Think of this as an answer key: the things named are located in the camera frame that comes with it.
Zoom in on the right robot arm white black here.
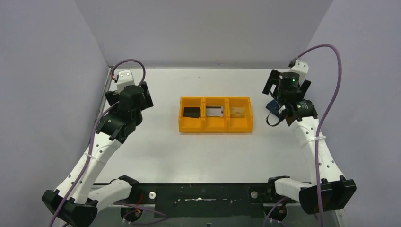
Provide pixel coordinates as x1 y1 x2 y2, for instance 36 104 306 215
262 70 357 214

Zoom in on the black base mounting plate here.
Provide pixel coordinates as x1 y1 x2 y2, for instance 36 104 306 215
122 183 282 218

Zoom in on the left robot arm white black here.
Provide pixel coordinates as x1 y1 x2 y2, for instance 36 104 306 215
42 82 153 227

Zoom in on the orange three-compartment bin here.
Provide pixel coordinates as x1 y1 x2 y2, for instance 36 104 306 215
178 97 253 133

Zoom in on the black card in bin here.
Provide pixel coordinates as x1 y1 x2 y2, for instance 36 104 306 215
183 107 201 118

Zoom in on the gold card in bin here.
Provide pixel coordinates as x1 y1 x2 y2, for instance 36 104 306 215
230 107 245 118

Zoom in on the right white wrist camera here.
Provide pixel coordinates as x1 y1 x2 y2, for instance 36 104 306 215
288 59 309 84

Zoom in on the blue leather card holder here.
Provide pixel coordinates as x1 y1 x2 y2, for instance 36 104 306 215
266 100 280 118

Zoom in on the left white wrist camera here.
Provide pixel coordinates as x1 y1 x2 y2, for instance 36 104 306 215
116 70 135 93

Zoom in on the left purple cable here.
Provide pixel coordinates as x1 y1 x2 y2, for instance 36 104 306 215
48 59 147 227

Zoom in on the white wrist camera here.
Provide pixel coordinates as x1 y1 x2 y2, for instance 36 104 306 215
288 59 309 84
116 70 135 93

